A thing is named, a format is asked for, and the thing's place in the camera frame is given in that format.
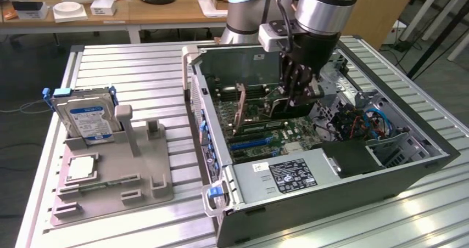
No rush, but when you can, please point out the wooden cabinet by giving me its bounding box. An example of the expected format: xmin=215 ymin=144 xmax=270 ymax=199
xmin=336 ymin=0 xmax=419 ymax=50

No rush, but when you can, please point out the metal socket cover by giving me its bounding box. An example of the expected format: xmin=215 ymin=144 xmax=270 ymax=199
xmin=263 ymin=86 xmax=290 ymax=113

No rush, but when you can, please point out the grey floor cable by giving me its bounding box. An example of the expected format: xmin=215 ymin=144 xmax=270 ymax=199
xmin=0 ymin=99 xmax=49 ymax=115

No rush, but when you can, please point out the expansion card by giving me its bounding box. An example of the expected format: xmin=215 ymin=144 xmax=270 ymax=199
xmin=232 ymin=82 xmax=314 ymax=135

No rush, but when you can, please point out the wooden desk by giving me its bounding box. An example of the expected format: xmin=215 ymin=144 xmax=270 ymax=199
xmin=0 ymin=0 xmax=330 ymax=44

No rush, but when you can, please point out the perforated metal drive cage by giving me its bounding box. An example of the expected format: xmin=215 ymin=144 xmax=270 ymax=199
xmin=308 ymin=66 xmax=367 ymax=123

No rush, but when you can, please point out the grey metal disk bay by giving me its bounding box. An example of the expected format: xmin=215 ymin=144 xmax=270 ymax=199
xmin=366 ymin=127 xmax=411 ymax=168

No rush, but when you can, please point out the hard disk with blue caddy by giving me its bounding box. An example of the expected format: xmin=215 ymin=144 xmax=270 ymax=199
xmin=42 ymin=83 xmax=124 ymax=145

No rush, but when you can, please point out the blue SATA wire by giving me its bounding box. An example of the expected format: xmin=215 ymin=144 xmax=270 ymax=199
xmin=363 ymin=108 xmax=395 ymax=139

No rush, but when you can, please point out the black open PC case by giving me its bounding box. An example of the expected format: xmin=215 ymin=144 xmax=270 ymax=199
xmin=181 ymin=35 xmax=462 ymax=248

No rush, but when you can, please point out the black slanted pole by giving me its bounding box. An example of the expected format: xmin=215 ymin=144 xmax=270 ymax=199
xmin=406 ymin=1 xmax=469 ymax=80

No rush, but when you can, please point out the white box with black top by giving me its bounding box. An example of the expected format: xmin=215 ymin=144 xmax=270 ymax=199
xmin=10 ymin=1 xmax=50 ymax=21

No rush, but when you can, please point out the white paper stack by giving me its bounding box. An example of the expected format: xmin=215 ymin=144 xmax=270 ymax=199
xmin=197 ymin=0 xmax=229 ymax=19

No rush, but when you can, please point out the CPU socket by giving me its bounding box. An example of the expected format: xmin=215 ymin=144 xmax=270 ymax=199
xmin=244 ymin=105 xmax=274 ymax=122

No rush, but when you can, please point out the grey power supply unit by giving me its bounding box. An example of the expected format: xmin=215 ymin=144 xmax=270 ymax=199
xmin=225 ymin=148 xmax=344 ymax=206

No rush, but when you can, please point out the red yellow wire bundle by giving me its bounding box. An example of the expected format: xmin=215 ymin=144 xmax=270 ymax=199
xmin=350 ymin=112 xmax=367 ymax=139

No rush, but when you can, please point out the silver CPU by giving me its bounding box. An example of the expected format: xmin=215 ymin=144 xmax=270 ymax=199
xmin=69 ymin=157 xmax=97 ymax=179

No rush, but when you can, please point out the small white box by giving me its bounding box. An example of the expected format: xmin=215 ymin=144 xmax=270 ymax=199
xmin=88 ymin=0 xmax=119 ymax=16

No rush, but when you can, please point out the grey parts rack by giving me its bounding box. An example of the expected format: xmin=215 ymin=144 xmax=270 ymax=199
xmin=49 ymin=104 xmax=175 ymax=227

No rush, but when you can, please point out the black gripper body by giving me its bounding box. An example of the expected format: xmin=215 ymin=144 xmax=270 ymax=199
xmin=279 ymin=33 xmax=338 ymax=76

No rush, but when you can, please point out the green RAM stick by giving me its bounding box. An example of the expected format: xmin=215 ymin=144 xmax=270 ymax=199
xmin=77 ymin=179 xmax=129 ymax=191
xmin=233 ymin=121 xmax=284 ymax=136

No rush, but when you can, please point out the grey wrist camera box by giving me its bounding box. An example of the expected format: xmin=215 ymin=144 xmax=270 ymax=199
xmin=257 ymin=20 xmax=298 ymax=53

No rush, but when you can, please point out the white box with round insert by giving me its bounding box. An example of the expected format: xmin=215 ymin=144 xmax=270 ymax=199
xmin=50 ymin=1 xmax=89 ymax=24

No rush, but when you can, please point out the black camera cable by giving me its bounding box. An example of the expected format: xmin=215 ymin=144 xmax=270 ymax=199
xmin=275 ymin=0 xmax=298 ymax=54

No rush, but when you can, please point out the blue expansion slot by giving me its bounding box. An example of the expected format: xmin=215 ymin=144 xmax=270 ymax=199
xmin=228 ymin=137 xmax=275 ymax=151

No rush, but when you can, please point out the white table frame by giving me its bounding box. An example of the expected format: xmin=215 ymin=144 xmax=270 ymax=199
xmin=398 ymin=0 xmax=469 ymax=62

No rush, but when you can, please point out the black wire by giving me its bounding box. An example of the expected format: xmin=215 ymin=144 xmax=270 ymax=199
xmin=312 ymin=118 xmax=342 ymax=144

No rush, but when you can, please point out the green motherboard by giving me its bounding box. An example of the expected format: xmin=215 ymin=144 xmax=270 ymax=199
xmin=213 ymin=83 xmax=323 ymax=164

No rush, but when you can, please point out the blue case latch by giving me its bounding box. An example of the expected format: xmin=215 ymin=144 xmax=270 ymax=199
xmin=205 ymin=185 xmax=223 ymax=199

